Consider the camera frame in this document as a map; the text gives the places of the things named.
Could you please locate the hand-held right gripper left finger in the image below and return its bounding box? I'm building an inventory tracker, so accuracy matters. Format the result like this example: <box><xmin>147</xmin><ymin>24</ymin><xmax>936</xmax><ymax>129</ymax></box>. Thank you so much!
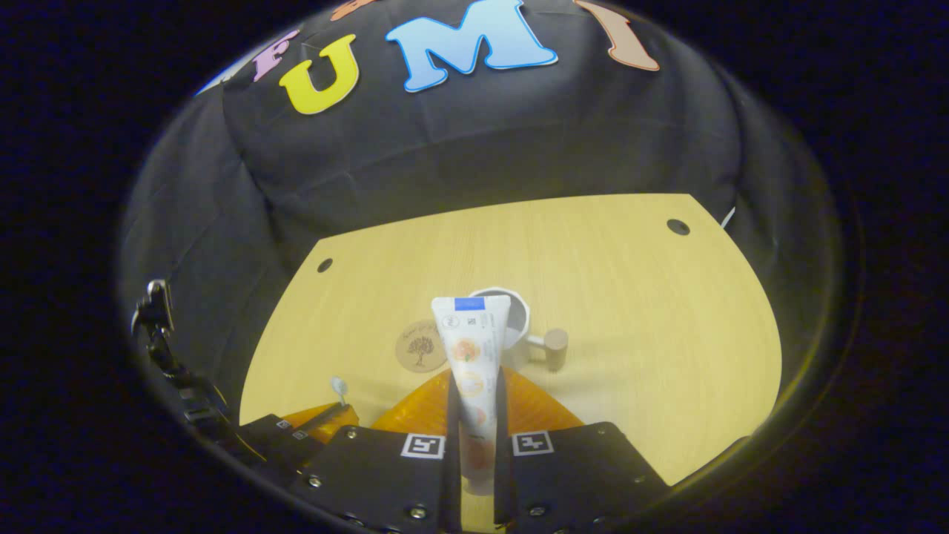
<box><xmin>289</xmin><ymin>369</ymin><xmax>462</xmax><ymax>534</ymax></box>

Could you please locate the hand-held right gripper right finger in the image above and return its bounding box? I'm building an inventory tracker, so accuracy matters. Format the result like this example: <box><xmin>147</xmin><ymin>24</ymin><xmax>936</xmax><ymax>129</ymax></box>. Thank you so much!
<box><xmin>493</xmin><ymin>366</ymin><xmax>672</xmax><ymax>534</ymax></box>

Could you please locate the white toothpaste tube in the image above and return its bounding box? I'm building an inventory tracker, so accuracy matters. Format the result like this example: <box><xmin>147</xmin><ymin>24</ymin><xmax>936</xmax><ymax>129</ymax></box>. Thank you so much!
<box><xmin>431</xmin><ymin>295</ymin><xmax>512</xmax><ymax>496</ymax></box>

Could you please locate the round cork coaster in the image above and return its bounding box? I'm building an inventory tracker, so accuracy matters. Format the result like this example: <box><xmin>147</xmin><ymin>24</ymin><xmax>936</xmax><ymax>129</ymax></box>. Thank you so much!
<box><xmin>395</xmin><ymin>320</ymin><xmax>448</xmax><ymax>373</ymax></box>

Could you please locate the white cup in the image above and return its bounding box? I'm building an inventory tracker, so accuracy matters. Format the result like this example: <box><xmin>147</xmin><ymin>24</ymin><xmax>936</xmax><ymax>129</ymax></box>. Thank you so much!
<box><xmin>469</xmin><ymin>287</ymin><xmax>570</xmax><ymax>373</ymax></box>

